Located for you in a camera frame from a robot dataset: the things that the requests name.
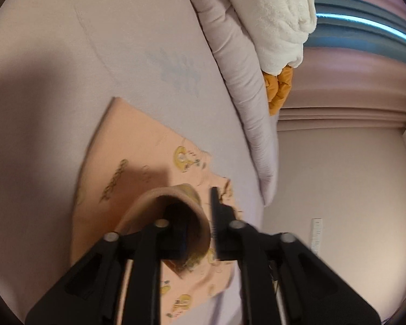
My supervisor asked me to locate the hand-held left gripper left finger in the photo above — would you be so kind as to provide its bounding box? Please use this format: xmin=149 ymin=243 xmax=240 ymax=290
xmin=25 ymin=218 xmax=190 ymax=325

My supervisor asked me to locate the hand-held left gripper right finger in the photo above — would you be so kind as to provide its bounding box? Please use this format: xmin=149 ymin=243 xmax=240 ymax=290
xmin=210 ymin=186 xmax=383 ymax=325

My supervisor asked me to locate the orange cartoon print shirt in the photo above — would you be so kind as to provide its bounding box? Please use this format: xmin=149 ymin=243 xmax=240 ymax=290
xmin=69 ymin=96 xmax=241 ymax=325

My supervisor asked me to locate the white paper strip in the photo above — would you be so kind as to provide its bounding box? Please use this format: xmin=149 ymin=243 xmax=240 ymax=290
xmin=310 ymin=217 xmax=323 ymax=256

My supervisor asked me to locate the pink duvet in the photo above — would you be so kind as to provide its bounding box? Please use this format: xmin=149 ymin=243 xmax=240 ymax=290
xmin=176 ymin=0 xmax=280 ymax=207

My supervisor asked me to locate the white plush goose toy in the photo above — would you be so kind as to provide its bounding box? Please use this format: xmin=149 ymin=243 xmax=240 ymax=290
xmin=217 ymin=0 xmax=318 ymax=116

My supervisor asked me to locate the pink bed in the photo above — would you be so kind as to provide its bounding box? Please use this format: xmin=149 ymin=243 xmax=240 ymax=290
xmin=0 ymin=0 xmax=281 ymax=325

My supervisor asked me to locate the teal curtain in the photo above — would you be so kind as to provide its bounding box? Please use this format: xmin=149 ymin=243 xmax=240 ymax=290
xmin=303 ymin=0 xmax=406 ymax=56

